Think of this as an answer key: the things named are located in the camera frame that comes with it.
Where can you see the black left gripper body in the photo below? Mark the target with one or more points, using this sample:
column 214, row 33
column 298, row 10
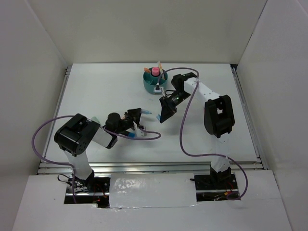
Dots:
column 125, row 124

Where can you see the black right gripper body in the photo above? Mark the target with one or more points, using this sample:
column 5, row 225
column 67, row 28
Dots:
column 175, row 98

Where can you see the blue capped clear highlighter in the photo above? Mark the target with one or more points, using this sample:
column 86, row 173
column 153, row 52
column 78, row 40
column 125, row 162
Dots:
column 146, row 112

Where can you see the pink capped marker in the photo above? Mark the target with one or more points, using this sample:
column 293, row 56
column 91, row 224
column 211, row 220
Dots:
column 155, row 71

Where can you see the thin orange pen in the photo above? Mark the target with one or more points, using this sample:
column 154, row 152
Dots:
column 162, row 73

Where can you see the grey orange highlighter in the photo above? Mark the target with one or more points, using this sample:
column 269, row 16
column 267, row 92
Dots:
column 147, row 70

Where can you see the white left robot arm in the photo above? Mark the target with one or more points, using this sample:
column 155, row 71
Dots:
column 75, row 136

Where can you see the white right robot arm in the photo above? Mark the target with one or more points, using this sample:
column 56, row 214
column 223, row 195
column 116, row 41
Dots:
column 218, row 118

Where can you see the black blue highlighter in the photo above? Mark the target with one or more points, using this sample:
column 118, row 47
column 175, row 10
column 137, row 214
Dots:
column 131, row 134

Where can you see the green highlighter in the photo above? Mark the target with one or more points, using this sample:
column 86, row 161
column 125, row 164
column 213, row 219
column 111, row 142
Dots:
column 95, row 119

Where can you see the teal round organizer container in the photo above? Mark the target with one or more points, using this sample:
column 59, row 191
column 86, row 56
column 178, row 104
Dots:
column 150, row 82

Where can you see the white foil cover plate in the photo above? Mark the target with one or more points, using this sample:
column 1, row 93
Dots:
column 152, row 190

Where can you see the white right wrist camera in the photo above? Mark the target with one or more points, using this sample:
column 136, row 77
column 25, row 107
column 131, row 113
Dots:
column 159, row 90

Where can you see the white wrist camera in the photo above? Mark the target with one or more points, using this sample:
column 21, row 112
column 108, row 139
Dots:
column 139, row 133
column 159, row 90

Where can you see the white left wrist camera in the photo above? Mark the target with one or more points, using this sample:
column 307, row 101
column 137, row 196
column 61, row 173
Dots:
column 139, row 133

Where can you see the aluminium rail frame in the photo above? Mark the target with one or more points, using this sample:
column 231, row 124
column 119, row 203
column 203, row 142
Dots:
column 100, row 89

